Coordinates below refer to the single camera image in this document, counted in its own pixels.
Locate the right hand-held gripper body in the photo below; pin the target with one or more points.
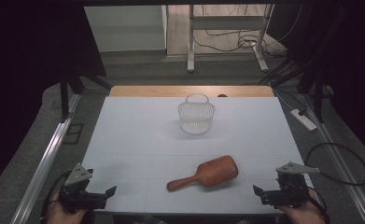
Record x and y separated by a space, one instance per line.
290 189

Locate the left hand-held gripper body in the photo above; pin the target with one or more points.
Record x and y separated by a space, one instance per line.
77 194

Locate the white plastic basket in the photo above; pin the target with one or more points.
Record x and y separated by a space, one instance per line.
196 115

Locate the person's left hand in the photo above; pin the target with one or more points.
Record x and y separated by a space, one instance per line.
62 215

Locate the person's right hand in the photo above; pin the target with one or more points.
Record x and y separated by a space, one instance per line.
303 215

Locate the white table mat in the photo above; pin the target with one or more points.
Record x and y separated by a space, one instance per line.
139 140

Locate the white power strip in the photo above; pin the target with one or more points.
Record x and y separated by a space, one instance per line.
303 120

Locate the black metal stand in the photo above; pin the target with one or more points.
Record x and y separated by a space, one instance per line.
318 93
66 93

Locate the wooden table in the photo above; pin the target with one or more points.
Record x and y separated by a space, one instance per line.
158 91

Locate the black curtain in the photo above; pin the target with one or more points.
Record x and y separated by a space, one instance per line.
351 62
30 62

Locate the white cabinet panel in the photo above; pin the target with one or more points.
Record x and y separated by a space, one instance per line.
125 28

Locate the aluminium rail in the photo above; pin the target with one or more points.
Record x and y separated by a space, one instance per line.
339 155
43 168

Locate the white desk frame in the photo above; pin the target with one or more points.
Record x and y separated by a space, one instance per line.
227 22

